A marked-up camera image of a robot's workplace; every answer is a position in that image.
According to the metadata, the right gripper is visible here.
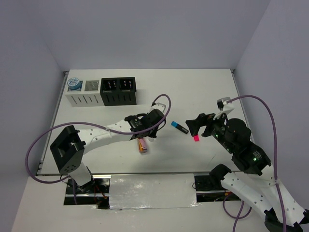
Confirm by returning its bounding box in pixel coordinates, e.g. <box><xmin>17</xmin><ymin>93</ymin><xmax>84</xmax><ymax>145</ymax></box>
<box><xmin>184</xmin><ymin>108</ymin><xmax>234</xmax><ymax>152</ymax></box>

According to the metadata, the pink highlighter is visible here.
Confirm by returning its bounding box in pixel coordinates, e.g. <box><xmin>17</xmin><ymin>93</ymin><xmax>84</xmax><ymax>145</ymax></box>
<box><xmin>193</xmin><ymin>133</ymin><xmax>199</xmax><ymax>142</ymax></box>

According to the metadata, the pink cap glue tube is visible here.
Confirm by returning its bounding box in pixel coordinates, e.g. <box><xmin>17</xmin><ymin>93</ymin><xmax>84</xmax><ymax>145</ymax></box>
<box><xmin>138</xmin><ymin>138</ymin><xmax>148</xmax><ymax>154</ymax></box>

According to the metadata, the blue highlighter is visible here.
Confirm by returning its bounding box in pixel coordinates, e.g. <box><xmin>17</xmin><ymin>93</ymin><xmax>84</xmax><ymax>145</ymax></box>
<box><xmin>171</xmin><ymin>121</ymin><xmax>189</xmax><ymax>134</ymax></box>

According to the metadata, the blue slime jar patterned lid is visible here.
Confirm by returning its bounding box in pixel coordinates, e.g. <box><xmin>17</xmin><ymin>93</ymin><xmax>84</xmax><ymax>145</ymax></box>
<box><xmin>67</xmin><ymin>77</ymin><xmax>82</xmax><ymax>91</ymax></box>

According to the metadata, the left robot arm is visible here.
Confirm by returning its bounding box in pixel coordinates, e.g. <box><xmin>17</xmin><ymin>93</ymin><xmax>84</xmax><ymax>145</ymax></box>
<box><xmin>50</xmin><ymin>108</ymin><xmax>164</xmax><ymax>193</ymax></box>

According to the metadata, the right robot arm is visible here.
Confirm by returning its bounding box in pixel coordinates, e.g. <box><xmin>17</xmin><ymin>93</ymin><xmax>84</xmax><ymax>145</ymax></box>
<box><xmin>186</xmin><ymin>113</ymin><xmax>309</xmax><ymax>232</ymax></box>

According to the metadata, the black slotted container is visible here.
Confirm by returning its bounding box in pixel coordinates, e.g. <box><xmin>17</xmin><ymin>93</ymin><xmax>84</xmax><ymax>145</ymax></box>
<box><xmin>100</xmin><ymin>77</ymin><xmax>137</xmax><ymax>106</ymax></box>

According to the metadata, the white slotted container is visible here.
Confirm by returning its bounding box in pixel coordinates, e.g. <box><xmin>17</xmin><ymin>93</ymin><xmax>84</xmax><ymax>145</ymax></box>
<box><xmin>65</xmin><ymin>79</ymin><xmax>104</xmax><ymax>107</ymax></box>

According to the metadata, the silver foil cover plate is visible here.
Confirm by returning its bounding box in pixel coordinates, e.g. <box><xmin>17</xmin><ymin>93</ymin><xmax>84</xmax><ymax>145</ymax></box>
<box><xmin>109</xmin><ymin>174</ymin><xmax>198</xmax><ymax>209</ymax></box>

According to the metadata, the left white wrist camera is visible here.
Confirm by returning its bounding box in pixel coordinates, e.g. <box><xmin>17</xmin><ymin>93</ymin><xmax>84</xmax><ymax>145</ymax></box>
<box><xmin>149</xmin><ymin>102</ymin><xmax>167</xmax><ymax>113</ymax></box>

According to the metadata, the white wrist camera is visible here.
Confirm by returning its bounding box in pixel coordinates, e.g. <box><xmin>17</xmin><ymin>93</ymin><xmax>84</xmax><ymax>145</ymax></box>
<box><xmin>213</xmin><ymin>97</ymin><xmax>235</xmax><ymax>120</ymax></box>
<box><xmin>149</xmin><ymin>102</ymin><xmax>167</xmax><ymax>113</ymax></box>

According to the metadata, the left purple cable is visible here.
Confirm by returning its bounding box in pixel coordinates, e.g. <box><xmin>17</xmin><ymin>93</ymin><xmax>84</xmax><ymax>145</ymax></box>
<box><xmin>25</xmin><ymin>94</ymin><xmax>172</xmax><ymax>206</ymax></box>

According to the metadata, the purple cable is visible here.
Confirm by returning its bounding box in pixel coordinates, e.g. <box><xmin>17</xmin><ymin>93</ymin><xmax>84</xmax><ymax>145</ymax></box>
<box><xmin>25</xmin><ymin>94</ymin><xmax>172</xmax><ymax>206</ymax></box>
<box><xmin>222</xmin><ymin>95</ymin><xmax>288</xmax><ymax>232</ymax></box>

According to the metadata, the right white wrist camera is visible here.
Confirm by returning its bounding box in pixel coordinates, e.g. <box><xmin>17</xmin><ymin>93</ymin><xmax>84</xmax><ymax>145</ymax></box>
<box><xmin>213</xmin><ymin>97</ymin><xmax>235</xmax><ymax>120</ymax></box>

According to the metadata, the metal table rail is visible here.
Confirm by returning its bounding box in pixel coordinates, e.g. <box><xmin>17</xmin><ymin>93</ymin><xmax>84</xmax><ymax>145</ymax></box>
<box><xmin>36</xmin><ymin>170</ymin><xmax>211</xmax><ymax>176</ymax></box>

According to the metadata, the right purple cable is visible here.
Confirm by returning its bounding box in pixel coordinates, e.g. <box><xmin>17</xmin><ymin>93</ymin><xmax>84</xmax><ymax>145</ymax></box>
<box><xmin>222</xmin><ymin>95</ymin><xmax>288</xmax><ymax>232</ymax></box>

